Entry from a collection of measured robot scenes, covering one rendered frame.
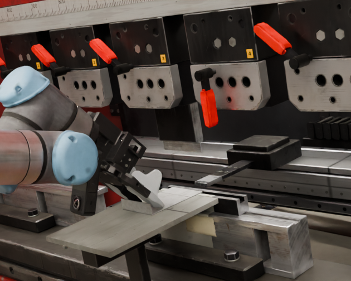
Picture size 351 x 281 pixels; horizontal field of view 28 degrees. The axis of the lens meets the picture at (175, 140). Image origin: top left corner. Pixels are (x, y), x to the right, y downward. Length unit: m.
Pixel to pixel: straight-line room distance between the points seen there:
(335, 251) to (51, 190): 2.07
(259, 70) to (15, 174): 0.42
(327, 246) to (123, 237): 2.47
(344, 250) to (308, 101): 2.49
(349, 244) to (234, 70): 2.51
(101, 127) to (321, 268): 0.45
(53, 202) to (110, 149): 0.51
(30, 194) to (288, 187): 0.65
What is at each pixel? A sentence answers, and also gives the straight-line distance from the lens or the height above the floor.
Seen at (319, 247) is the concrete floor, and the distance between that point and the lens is 3.58.
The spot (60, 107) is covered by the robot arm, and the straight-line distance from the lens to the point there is 1.13.
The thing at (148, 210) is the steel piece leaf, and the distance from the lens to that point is 1.26.
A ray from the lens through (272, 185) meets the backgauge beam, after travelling 1.54.
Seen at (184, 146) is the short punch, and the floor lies 1.09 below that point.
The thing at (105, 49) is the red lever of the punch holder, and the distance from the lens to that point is 1.32.
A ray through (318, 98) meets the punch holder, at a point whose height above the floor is 1.19.
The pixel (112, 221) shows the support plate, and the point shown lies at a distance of 1.27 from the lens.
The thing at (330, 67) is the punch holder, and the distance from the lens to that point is 1.03.
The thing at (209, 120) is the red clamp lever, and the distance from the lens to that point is 1.16.
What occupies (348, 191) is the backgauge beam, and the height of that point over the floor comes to 0.94.
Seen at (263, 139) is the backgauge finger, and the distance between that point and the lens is 1.52.
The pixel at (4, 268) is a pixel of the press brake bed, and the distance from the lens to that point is 1.77.
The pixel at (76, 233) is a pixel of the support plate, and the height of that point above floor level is 1.00.
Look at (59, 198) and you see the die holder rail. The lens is 1.68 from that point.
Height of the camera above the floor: 1.40
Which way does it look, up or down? 13 degrees down
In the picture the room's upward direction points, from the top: 10 degrees counter-clockwise
